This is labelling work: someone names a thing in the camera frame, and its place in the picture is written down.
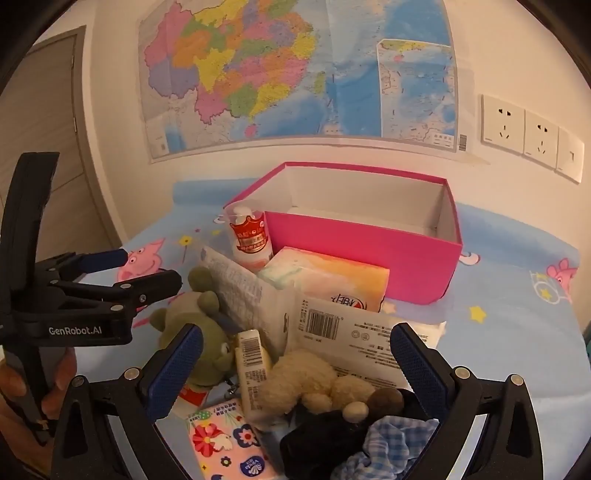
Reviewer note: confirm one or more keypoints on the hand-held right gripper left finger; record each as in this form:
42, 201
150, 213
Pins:
175, 369

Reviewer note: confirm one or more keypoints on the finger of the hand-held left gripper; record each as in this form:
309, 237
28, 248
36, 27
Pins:
157, 284
108, 259

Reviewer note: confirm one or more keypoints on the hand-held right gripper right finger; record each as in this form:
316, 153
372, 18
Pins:
415, 364

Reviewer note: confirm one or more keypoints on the white packet red green print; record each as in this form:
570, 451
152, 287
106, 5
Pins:
194, 398

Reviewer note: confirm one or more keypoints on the green plush frog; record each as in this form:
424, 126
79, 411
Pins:
203, 323

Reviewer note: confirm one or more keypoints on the small yellow box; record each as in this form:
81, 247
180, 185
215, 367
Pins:
251, 364

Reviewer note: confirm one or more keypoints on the blue checked cloth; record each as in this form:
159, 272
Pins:
392, 438

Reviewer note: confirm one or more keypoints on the pink floral tissue pack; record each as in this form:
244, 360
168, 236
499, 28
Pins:
217, 443

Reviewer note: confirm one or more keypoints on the beige plush toy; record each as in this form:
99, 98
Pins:
295, 374

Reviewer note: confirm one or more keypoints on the black cloth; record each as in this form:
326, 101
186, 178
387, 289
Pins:
318, 438

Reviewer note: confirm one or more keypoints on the pink cardboard box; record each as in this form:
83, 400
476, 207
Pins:
369, 249

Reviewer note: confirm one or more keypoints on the person's left hand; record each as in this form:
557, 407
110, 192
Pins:
62, 374

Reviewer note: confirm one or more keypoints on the white barcode packet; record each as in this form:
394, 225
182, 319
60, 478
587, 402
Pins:
360, 337

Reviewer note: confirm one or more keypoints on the white printed packet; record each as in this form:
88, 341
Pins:
244, 290

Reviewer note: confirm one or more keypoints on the white bottle red label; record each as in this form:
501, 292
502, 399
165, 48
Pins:
249, 240

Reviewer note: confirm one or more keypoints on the rainbow tissue pack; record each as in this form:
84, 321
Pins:
341, 281

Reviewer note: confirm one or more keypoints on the grey wooden door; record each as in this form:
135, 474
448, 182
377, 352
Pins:
69, 138

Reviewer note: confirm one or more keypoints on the colourful wall map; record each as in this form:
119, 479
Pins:
277, 69

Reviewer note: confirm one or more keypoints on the white wall socket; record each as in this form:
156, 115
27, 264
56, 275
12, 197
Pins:
503, 122
541, 136

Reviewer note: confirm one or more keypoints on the white wall switch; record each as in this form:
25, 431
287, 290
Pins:
570, 154

